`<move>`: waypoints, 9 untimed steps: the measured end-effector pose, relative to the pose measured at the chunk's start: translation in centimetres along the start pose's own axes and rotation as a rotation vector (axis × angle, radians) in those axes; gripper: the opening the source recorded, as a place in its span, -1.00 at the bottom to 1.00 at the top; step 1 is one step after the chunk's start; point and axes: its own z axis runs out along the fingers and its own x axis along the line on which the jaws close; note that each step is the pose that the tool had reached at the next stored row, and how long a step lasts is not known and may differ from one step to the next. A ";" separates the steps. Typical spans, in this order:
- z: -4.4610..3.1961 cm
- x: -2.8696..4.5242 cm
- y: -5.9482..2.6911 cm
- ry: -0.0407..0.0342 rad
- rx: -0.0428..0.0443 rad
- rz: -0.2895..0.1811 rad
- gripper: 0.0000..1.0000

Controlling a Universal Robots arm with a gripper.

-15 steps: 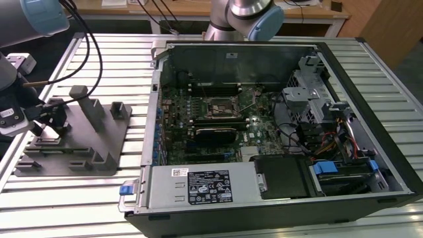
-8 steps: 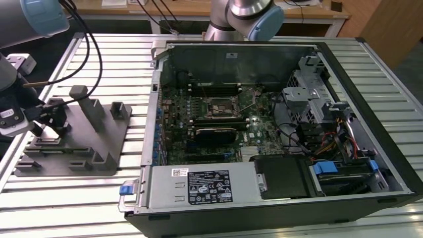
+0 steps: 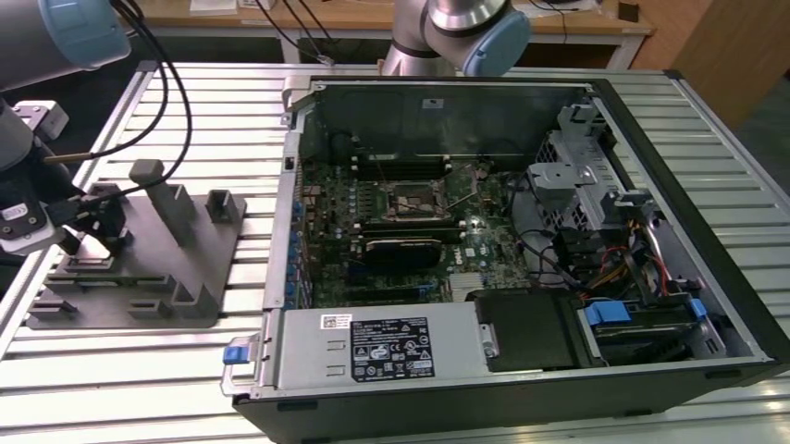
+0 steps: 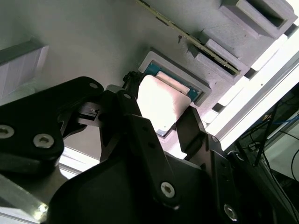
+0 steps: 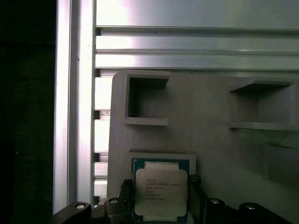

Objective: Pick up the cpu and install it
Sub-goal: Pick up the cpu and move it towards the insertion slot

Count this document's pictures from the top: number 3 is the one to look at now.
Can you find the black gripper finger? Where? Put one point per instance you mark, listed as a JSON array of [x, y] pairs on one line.
[[116, 226], [70, 231]]

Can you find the thin metal locking lever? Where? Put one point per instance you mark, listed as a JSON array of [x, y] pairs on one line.
[[383, 172]]

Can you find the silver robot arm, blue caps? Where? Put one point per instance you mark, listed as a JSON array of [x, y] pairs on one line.
[[37, 37]]

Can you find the CPU socket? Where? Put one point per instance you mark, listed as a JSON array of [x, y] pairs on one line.
[[409, 194]]

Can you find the grey plastic parts rack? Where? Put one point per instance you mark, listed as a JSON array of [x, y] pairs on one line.
[[153, 277]]

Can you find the blue case latch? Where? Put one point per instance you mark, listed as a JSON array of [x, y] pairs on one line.
[[234, 355]]

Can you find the silver power supply with label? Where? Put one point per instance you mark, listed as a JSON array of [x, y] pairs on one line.
[[308, 347]]

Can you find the black expansion slot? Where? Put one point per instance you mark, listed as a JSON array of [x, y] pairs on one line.
[[383, 295]]

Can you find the black graphics card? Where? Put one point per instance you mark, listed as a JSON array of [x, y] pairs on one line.
[[400, 253]]

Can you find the black RAM slot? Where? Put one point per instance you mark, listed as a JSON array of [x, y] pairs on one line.
[[400, 162], [400, 175]]

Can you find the white paper sheet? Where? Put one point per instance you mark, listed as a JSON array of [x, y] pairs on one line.
[[212, 5]]

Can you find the small white box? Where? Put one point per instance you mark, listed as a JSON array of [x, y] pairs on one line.
[[256, 3]]

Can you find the silver finned heat sink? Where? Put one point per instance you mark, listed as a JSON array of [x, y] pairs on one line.
[[465, 287]]

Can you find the green motherboard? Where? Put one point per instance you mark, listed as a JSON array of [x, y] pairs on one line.
[[499, 240]]

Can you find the black open PC case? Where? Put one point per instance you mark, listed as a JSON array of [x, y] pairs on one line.
[[432, 416]]

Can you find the grey metal drive cage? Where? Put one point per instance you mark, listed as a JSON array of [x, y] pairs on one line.
[[555, 185]]

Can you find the hard disk in blue carrier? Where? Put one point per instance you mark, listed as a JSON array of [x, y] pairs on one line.
[[607, 314]]

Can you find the small black desk item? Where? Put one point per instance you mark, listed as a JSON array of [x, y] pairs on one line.
[[628, 11]]

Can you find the wooden cabinet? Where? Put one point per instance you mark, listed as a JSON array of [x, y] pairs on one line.
[[728, 55]]

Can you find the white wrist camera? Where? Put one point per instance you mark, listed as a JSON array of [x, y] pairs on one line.
[[45, 113], [18, 231]]

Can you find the wooden desk with white frame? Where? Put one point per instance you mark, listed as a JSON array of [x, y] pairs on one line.
[[216, 17]]

